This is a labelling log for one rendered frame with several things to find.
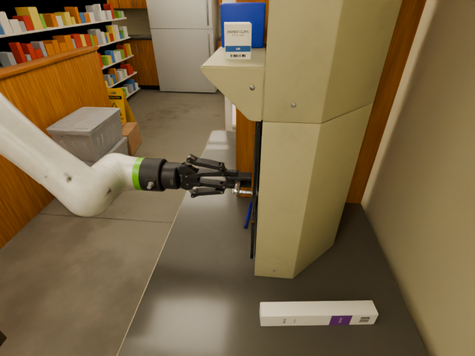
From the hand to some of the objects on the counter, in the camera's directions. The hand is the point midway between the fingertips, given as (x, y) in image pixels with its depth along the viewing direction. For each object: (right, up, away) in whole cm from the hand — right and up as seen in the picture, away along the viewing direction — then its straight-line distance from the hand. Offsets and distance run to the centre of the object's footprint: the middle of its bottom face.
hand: (238, 179), depth 73 cm
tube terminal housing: (+18, -20, +17) cm, 32 cm away
